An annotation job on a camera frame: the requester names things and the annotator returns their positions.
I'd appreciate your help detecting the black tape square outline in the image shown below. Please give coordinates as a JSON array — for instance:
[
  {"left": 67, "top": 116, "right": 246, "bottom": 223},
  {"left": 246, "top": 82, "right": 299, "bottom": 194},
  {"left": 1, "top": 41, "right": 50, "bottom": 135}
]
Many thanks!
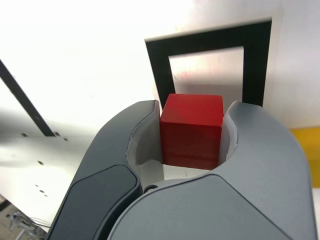
[{"left": 144, "top": 16, "right": 273, "bottom": 112}]

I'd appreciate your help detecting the red cube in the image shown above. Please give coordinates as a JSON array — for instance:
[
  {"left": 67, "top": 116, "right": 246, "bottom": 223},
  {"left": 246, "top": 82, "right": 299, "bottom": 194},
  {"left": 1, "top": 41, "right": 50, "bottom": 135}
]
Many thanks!
[{"left": 159, "top": 93, "right": 224, "bottom": 171}]

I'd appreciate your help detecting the black tape strip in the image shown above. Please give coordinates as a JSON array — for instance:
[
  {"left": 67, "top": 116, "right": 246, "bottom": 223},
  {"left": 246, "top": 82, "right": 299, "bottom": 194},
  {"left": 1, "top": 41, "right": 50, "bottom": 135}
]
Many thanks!
[{"left": 0, "top": 59, "right": 56, "bottom": 138}]

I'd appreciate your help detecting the yellow cube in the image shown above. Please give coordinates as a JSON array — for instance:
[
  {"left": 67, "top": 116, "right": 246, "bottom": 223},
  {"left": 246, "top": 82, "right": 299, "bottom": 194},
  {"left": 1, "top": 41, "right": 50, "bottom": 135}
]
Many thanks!
[{"left": 289, "top": 128, "right": 320, "bottom": 161}]

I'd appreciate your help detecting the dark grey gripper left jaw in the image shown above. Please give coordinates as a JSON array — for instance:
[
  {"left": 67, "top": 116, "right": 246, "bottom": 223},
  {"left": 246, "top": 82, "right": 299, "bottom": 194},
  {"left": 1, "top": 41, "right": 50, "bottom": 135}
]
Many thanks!
[{"left": 46, "top": 99, "right": 165, "bottom": 240}]

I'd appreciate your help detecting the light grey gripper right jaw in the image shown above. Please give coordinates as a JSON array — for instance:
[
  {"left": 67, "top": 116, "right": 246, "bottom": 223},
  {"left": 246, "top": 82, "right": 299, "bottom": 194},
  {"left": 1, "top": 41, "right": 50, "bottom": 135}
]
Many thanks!
[{"left": 109, "top": 100, "right": 316, "bottom": 240}]

